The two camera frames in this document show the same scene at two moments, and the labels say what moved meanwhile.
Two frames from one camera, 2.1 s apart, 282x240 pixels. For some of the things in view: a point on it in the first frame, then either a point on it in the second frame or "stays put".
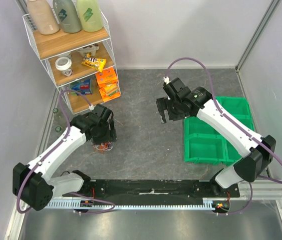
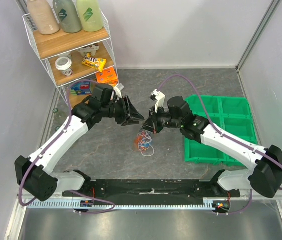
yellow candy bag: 96,64 stays put
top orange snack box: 107,76 stays put
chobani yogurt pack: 92,48 stays put
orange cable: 105,146 -> 138,141
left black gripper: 111,135 -> 129,112
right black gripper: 165,107 -> 152,124
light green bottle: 91,14 stays put
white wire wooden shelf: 82,64 stays put
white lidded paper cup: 64,64 stays put
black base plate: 154,190 stays put
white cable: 102,149 -> 144,145
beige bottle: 44,17 stays put
